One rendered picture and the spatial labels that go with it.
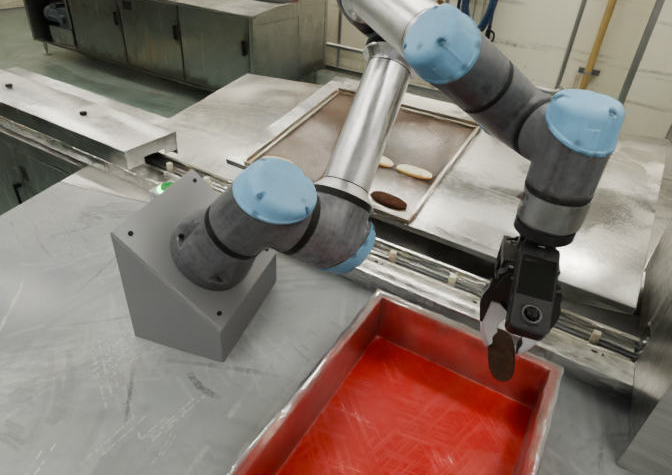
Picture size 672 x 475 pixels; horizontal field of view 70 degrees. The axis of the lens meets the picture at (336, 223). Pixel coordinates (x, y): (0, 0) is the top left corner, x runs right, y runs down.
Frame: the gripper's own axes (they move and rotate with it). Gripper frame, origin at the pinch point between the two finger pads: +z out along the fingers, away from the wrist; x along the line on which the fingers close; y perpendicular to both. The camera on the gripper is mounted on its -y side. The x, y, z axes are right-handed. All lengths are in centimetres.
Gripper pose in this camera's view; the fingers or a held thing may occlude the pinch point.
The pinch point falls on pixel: (503, 347)
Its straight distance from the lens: 73.9
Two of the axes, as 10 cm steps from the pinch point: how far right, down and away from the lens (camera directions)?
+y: 2.8, -5.1, 8.1
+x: -9.6, -2.1, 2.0
